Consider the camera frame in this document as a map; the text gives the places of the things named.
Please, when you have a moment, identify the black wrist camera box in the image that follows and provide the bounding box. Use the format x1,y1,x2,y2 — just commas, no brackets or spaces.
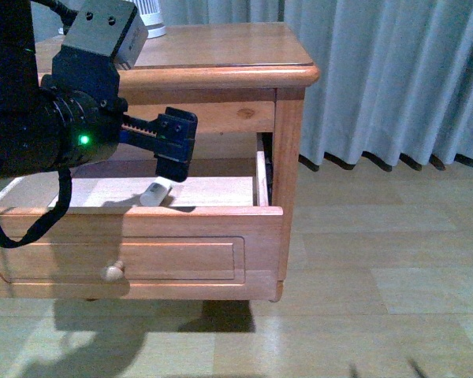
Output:
62,1,148,70

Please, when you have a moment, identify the wooden nightstand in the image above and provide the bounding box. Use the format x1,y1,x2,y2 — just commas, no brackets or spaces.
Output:
33,21,321,303

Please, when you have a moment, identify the white medicine bottle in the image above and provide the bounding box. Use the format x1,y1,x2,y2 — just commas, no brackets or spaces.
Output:
140,176,173,207

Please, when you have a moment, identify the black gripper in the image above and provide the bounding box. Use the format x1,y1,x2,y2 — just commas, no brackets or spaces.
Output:
41,45,198,182

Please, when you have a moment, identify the wooden drawer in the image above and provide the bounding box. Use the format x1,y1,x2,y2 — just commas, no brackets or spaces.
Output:
0,133,283,301

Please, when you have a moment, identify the black braided cable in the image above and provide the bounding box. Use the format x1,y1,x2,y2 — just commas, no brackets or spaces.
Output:
0,165,73,249

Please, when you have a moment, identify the grey curtain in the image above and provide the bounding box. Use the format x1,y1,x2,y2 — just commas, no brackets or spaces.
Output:
31,0,473,172

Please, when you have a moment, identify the white cylindrical air purifier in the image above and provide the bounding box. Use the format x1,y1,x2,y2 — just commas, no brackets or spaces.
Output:
131,0,166,39

